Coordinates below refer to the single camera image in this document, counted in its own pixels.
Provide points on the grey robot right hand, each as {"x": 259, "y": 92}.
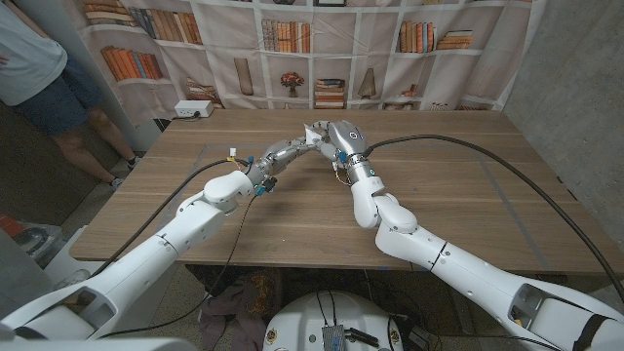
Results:
{"x": 346, "y": 141}

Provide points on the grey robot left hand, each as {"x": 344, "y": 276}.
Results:
{"x": 283, "y": 153}

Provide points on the white sticker backing sheet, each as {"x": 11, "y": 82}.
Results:
{"x": 310, "y": 135}

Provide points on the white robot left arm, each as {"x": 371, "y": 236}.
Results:
{"x": 161, "y": 248}

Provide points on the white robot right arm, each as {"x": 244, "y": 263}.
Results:
{"x": 463, "y": 273}

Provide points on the printed bookshelf backdrop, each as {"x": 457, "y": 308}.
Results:
{"x": 341, "y": 63}

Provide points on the white power strip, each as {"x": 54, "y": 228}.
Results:
{"x": 192, "y": 108}

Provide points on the crumpled purple brown cloth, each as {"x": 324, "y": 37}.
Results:
{"x": 244, "y": 302}

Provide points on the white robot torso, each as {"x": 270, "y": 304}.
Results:
{"x": 302, "y": 317}

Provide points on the grey finned electronics module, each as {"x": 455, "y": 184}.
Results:
{"x": 334, "y": 339}

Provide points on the grey table leg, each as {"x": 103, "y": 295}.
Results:
{"x": 463, "y": 317}

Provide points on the clear plastic bag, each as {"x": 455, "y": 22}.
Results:
{"x": 36, "y": 241}

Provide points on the person in blue shorts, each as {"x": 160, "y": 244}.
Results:
{"x": 29, "y": 63}

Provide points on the person in grey trousers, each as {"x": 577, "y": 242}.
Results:
{"x": 17, "y": 278}

